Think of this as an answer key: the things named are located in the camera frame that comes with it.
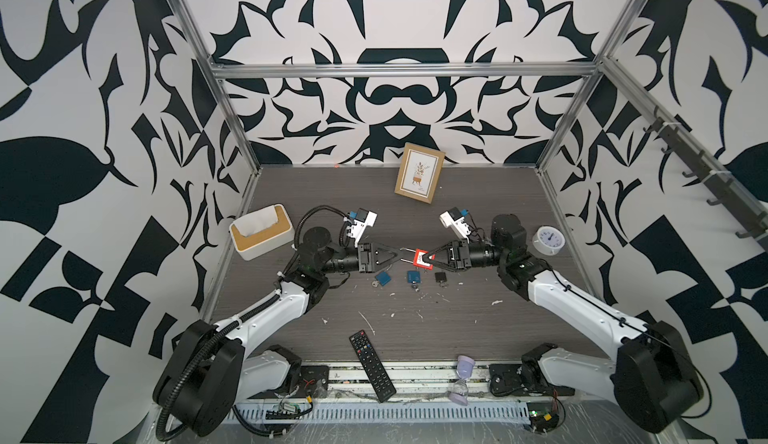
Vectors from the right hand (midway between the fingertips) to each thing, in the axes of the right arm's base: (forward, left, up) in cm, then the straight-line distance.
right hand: (428, 264), depth 68 cm
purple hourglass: (-22, -7, -21) cm, 31 cm away
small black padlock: (+7, -7, -24) cm, 26 cm away
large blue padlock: (+8, +11, -24) cm, 27 cm away
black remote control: (-18, +12, -23) cm, 32 cm away
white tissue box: (+21, +49, -18) cm, 56 cm away
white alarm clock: (+19, -42, -23) cm, 52 cm away
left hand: (+2, +5, +2) cm, 6 cm away
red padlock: (+1, +2, 0) cm, 2 cm away
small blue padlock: (+8, +2, -23) cm, 25 cm away
